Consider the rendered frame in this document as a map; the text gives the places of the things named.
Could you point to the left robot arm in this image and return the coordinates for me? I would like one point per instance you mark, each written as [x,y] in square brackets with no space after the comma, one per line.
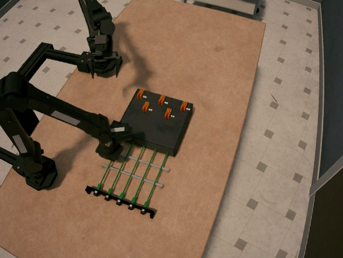
[95,17]

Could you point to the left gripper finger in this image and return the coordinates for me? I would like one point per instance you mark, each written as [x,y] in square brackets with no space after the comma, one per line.
[91,62]
[118,64]

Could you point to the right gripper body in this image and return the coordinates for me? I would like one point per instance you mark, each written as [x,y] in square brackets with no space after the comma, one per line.
[109,152]

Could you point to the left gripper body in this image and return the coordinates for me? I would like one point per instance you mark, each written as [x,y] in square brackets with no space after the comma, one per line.
[106,55]

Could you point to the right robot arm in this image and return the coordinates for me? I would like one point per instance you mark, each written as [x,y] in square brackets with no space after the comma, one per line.
[17,97]

